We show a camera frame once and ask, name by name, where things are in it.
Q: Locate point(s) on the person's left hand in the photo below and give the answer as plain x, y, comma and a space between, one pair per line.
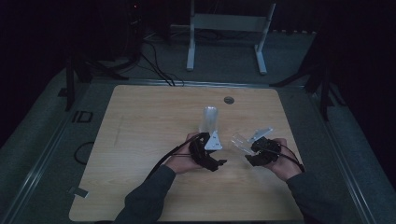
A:
180, 160

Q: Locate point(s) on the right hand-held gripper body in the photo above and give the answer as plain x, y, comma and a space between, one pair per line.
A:
267, 151

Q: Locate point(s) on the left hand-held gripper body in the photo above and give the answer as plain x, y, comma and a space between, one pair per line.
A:
200, 149

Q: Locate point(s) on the dark equipment rack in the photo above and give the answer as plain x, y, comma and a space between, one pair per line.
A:
124, 28

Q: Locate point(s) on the person's right hand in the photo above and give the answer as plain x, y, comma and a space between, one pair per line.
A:
288, 166

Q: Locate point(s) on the grey tape piece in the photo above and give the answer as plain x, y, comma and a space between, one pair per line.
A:
81, 192

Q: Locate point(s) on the clear plastic cup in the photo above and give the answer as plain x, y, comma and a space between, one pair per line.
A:
241, 143

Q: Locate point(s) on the white metal stand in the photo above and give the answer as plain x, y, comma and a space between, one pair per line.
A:
229, 22

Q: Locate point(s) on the round grey table grommet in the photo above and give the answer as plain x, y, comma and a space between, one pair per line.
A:
229, 100

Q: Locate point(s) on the black metal stand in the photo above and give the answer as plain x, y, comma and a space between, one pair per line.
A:
323, 90
69, 84

